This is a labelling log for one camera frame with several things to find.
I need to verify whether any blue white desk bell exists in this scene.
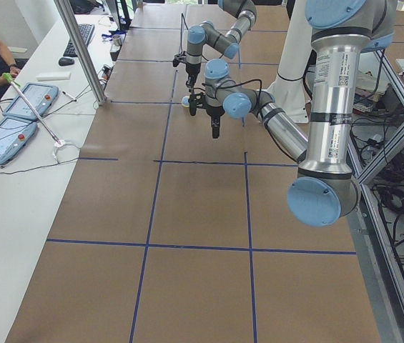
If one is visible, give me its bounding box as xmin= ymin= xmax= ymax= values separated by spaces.
xmin=181 ymin=96 xmax=190 ymax=108

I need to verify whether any lower teach pendant tablet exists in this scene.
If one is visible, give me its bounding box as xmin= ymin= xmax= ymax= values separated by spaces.
xmin=0 ymin=116 xmax=37 ymax=165

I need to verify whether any brown paper table cover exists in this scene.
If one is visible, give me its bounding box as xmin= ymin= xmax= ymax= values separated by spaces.
xmin=7 ymin=4 xmax=386 ymax=342

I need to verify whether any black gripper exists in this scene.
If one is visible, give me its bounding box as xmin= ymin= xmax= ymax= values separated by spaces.
xmin=207 ymin=106 xmax=222 ymax=139
xmin=185 ymin=62 xmax=199 ymax=94

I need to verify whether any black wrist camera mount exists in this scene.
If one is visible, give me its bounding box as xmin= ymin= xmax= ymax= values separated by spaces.
xmin=172 ymin=51 xmax=187 ymax=68

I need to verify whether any aluminium side rail frame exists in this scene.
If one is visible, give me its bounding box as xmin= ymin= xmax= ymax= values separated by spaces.
xmin=349 ymin=42 xmax=404 ymax=342

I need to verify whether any long reacher grabber stick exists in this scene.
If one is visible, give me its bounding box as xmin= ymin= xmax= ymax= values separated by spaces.
xmin=2 ymin=73 xmax=79 ymax=164

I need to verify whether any black keyboard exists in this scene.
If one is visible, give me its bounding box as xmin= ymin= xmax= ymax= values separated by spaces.
xmin=61 ymin=23 xmax=96 ymax=58

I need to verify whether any silver metal cylinder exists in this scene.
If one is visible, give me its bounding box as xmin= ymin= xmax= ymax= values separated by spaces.
xmin=112 ymin=34 xmax=122 ymax=46

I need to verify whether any upper teach pendant tablet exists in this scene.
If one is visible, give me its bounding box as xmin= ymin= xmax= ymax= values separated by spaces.
xmin=3 ymin=83 xmax=59 ymax=121

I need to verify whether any aluminium frame post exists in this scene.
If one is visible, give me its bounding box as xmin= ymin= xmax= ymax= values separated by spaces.
xmin=54 ymin=0 xmax=107 ymax=106

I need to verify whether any black marker pen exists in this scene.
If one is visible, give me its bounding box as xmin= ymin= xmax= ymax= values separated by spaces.
xmin=62 ymin=91 xmax=77 ymax=102

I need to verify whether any teach pendant tablet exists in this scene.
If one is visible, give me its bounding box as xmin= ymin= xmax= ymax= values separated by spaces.
xmin=0 ymin=116 xmax=37 ymax=165
xmin=3 ymin=83 xmax=59 ymax=121

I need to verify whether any white foam block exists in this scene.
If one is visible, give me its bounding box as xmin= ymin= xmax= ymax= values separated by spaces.
xmin=36 ymin=71 xmax=72 ymax=81

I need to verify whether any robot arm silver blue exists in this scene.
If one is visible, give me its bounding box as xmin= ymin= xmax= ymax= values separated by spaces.
xmin=184 ymin=0 xmax=257 ymax=91
xmin=186 ymin=1 xmax=397 ymax=227

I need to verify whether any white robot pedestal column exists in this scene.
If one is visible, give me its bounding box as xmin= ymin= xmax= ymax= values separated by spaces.
xmin=267 ymin=0 xmax=312 ymax=123

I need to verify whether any black computer mouse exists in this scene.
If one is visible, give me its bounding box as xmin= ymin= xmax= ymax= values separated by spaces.
xmin=58 ymin=56 xmax=74 ymax=66

